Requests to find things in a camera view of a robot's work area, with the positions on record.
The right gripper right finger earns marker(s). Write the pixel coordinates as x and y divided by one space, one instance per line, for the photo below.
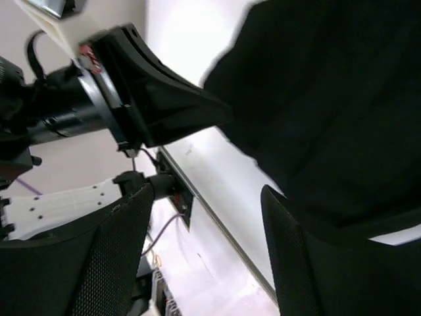
369 268

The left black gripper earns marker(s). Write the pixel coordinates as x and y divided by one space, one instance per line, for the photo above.
165 107

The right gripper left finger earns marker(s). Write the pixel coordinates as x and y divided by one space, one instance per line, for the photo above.
86 267

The black skirt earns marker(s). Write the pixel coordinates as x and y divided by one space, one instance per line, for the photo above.
326 98

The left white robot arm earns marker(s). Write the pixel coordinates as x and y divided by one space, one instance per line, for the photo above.
115 83

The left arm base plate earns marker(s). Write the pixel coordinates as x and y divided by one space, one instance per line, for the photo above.
182 198

